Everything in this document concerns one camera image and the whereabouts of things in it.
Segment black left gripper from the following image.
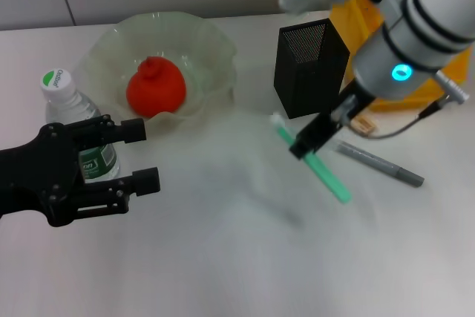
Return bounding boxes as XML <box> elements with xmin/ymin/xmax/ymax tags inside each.
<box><xmin>0</xmin><ymin>115</ymin><xmax>161</xmax><ymax>227</ymax></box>

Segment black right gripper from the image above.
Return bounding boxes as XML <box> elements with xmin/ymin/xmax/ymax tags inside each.
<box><xmin>289</xmin><ymin>82</ymin><xmax>376</xmax><ymax>160</ymax></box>

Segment green pen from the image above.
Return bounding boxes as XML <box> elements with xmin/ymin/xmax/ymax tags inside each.
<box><xmin>270</xmin><ymin>113</ymin><xmax>353</xmax><ymax>205</ymax></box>

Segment small beige eraser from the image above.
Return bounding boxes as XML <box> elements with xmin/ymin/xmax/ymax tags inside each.
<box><xmin>350</xmin><ymin>116</ymin><xmax>376</xmax><ymax>136</ymax></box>

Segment grey marker pen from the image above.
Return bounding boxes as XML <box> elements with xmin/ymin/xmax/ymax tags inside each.
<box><xmin>332</xmin><ymin>140</ymin><xmax>426</xmax><ymax>187</ymax></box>

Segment red toy pomegranate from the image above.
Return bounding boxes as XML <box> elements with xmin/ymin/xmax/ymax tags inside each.
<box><xmin>125</xmin><ymin>56</ymin><xmax>186</xmax><ymax>117</ymax></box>

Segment clear green-label water bottle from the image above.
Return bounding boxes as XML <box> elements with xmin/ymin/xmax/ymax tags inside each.
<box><xmin>39</xmin><ymin>68</ymin><xmax>122</xmax><ymax>184</ymax></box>

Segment black mesh pen holder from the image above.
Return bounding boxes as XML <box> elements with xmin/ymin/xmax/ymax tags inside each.
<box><xmin>274</xmin><ymin>18</ymin><xmax>351</xmax><ymax>120</ymax></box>

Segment green glass fruit bowl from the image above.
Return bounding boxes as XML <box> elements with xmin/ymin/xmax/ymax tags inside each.
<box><xmin>79</xmin><ymin>11</ymin><xmax>238</xmax><ymax>128</ymax></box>

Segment yellow plastic bin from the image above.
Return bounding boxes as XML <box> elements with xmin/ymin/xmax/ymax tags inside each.
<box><xmin>329</xmin><ymin>0</ymin><xmax>468</xmax><ymax>112</ymax></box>

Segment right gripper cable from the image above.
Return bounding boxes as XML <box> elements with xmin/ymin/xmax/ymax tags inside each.
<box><xmin>333</xmin><ymin>71</ymin><xmax>472</xmax><ymax>140</ymax></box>

